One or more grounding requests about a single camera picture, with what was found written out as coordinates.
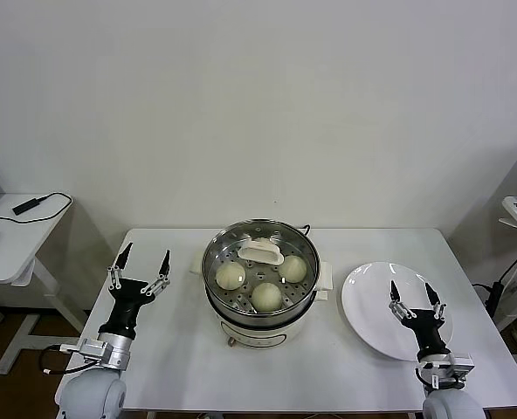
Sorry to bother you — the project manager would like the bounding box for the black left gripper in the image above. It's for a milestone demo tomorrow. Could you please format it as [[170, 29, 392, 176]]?
[[97, 242, 172, 338]]

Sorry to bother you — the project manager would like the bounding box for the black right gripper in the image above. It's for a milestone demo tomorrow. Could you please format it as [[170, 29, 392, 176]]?
[[388, 280, 452, 359]]

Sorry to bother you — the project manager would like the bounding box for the glass lid with white handle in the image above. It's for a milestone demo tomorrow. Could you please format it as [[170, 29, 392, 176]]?
[[202, 220, 321, 313]]

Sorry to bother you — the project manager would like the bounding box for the perforated steel steamer basket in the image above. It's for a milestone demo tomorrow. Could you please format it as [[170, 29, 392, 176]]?
[[201, 219, 321, 326]]

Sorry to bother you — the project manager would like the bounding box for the white round plate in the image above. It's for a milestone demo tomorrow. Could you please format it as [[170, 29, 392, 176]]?
[[341, 260, 455, 362]]

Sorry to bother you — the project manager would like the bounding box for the black adapter box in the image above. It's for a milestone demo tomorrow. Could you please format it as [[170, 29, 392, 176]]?
[[11, 196, 39, 215]]

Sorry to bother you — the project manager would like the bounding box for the white side table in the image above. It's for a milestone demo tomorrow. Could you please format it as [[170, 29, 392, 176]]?
[[0, 193, 89, 376]]

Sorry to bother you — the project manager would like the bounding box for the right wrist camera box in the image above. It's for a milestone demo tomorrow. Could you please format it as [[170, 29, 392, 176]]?
[[414, 352, 476, 392]]

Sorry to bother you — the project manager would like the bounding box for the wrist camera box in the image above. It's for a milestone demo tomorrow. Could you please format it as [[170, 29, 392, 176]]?
[[414, 352, 476, 392], [59, 338, 114, 363]]

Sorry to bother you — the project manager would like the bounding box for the black cable with adapter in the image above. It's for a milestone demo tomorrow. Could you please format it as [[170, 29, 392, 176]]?
[[472, 237, 517, 316]]

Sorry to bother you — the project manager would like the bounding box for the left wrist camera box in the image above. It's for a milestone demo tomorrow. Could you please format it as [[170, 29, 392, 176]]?
[[59, 338, 114, 363]]

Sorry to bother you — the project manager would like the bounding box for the thin black desk cable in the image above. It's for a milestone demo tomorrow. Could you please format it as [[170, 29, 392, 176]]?
[[0, 190, 73, 224]]

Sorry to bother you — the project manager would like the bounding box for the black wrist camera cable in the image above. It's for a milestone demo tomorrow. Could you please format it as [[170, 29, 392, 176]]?
[[38, 344, 93, 376]]

